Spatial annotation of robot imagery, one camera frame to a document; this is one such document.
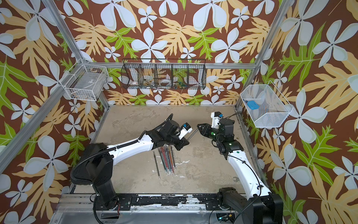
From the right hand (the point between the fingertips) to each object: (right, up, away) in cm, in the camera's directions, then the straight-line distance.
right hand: (198, 125), depth 78 cm
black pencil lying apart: (-25, -27, +11) cm, 38 cm away
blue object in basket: (+36, +12, +8) cm, 39 cm away
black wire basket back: (-21, +36, +19) cm, 46 cm away
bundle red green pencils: (-18, -23, +12) cm, 31 cm away
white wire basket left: (-69, +26, +9) cm, 75 cm away
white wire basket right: (+42, +12, +6) cm, 44 cm away
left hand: (-4, -9, +3) cm, 11 cm away
